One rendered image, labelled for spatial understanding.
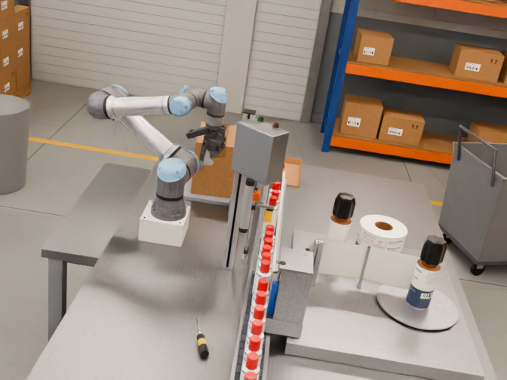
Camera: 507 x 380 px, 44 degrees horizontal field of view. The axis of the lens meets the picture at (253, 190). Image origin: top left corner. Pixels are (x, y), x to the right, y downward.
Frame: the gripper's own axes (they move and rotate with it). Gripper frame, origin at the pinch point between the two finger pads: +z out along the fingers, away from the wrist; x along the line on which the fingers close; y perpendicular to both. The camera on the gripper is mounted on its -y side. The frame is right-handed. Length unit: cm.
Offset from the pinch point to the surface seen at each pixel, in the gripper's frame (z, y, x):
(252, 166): -24, 30, -36
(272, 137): -38, 36, -38
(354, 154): 129, 38, 348
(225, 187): 22.8, 3.8, 26.6
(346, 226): 4, 66, -10
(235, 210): 0.3, 24.3, -28.3
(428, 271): 1, 100, -28
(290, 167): 33, 23, 86
